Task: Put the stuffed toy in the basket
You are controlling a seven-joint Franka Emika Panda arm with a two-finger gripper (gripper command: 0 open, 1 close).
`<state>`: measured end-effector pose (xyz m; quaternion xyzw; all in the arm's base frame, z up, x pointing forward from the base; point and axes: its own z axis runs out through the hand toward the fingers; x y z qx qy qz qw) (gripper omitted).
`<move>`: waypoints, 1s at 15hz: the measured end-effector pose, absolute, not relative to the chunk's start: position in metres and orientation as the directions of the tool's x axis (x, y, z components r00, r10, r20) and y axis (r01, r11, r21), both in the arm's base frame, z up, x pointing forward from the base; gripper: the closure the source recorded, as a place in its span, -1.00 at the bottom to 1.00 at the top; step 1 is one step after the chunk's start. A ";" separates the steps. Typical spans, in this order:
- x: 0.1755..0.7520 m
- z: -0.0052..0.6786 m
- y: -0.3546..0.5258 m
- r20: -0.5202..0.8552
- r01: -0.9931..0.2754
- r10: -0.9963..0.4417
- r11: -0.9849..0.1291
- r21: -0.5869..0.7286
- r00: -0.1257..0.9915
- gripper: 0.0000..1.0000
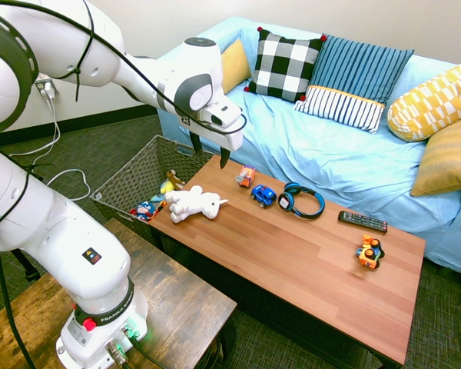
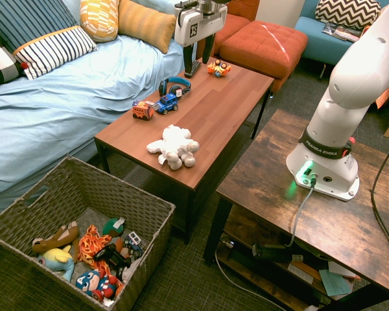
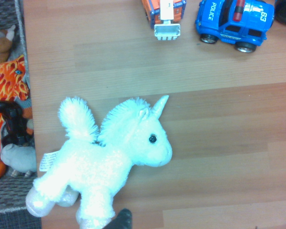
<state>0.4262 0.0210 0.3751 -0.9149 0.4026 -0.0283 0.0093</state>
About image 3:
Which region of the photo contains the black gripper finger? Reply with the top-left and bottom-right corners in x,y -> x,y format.
114,208 -> 133,229

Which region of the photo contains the white unicorn plush toy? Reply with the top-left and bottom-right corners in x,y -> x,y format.
25,94 -> 173,229

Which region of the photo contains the grey woven basket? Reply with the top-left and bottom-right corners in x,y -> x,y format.
0,0 -> 42,229

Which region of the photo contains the grey plush toy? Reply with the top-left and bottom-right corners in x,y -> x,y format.
0,143 -> 38,177

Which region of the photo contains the black plastic toy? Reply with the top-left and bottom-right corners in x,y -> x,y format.
0,100 -> 31,146

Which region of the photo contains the orange flame pattern plush toy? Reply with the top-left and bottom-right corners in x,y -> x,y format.
0,54 -> 34,155

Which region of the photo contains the orange toy truck white scoop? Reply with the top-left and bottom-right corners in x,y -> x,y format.
141,0 -> 188,43

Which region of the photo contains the brown and white plush toy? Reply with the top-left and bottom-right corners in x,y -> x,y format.
0,24 -> 17,65

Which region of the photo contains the blue police toy car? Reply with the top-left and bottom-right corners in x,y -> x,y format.
194,0 -> 276,53

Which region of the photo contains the black round object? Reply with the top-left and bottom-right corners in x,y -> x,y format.
274,0 -> 286,26

